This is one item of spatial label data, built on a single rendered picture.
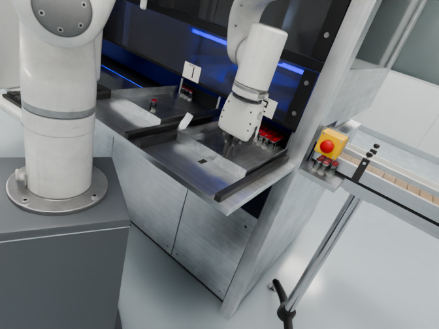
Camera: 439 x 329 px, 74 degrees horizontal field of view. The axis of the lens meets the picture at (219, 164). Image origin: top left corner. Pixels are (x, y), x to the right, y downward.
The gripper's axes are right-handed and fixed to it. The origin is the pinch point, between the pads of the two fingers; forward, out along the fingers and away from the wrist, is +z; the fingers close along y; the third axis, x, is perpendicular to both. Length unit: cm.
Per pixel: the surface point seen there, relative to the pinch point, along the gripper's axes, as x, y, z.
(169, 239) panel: -29, 32, 77
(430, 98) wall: -488, -43, 2
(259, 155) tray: -21.2, -0.3, 6.5
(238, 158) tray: -11.4, 1.9, 6.6
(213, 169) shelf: 0.9, 2.3, 7.1
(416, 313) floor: -120, -93, 93
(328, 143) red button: -24.3, -18.3, -6.4
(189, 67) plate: -27, 43, -8
